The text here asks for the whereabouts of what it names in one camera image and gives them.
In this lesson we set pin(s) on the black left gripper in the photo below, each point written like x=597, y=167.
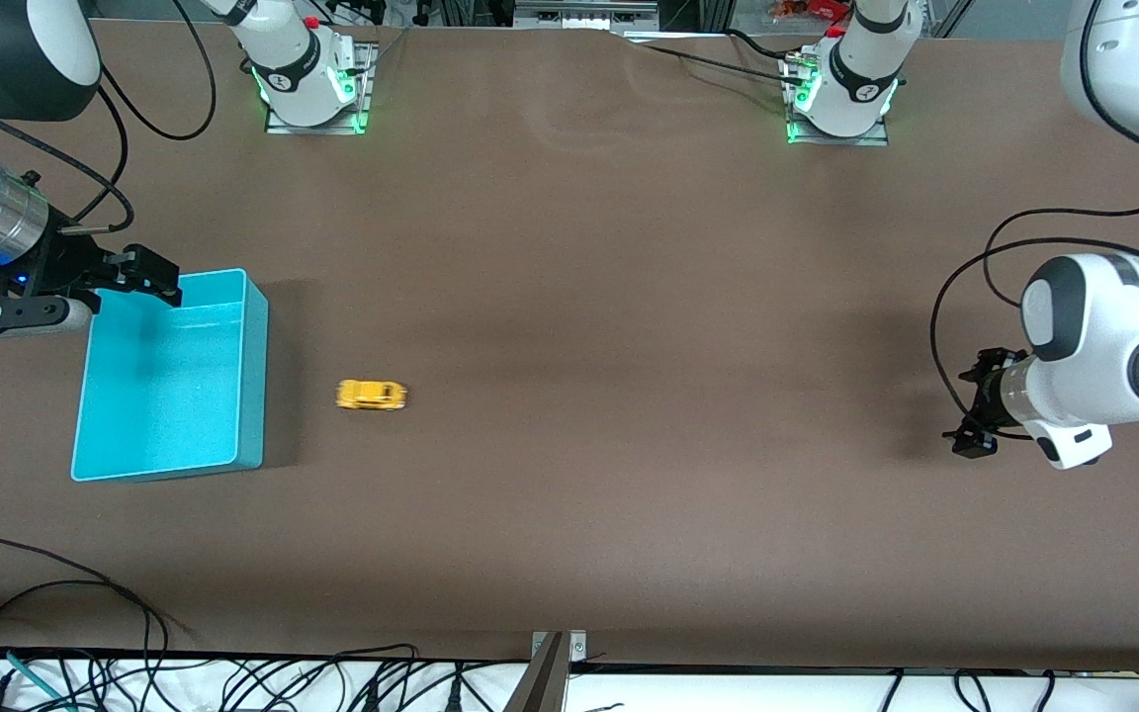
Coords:
x=987, y=400

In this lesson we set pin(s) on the turquoise plastic bin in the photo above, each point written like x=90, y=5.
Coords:
x=164, y=396

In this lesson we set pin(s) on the aluminium frame strut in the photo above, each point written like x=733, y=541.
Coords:
x=950, y=15

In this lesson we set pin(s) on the grey metal bracket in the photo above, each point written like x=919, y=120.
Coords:
x=579, y=645

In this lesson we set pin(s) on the yellow beetle toy car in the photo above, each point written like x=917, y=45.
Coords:
x=372, y=396

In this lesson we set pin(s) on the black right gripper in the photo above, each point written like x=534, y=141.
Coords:
x=72, y=261

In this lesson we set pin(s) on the silver aluminium frame rail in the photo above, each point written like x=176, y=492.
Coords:
x=584, y=15

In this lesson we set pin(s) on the dark metal strut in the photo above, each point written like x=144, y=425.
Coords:
x=540, y=687

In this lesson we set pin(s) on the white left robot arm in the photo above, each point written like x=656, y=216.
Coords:
x=1094, y=336

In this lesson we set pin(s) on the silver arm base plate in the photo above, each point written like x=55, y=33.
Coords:
x=364, y=94
x=881, y=138

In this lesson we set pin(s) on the red orange package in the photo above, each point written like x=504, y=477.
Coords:
x=807, y=10

